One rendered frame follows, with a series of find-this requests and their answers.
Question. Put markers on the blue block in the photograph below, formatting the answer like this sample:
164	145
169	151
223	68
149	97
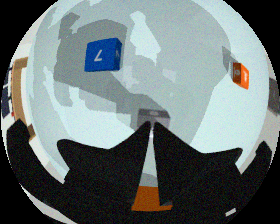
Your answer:
103	55

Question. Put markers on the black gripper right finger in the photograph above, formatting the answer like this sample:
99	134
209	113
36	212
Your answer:
179	165

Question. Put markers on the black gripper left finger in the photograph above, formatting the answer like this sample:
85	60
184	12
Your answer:
120	164

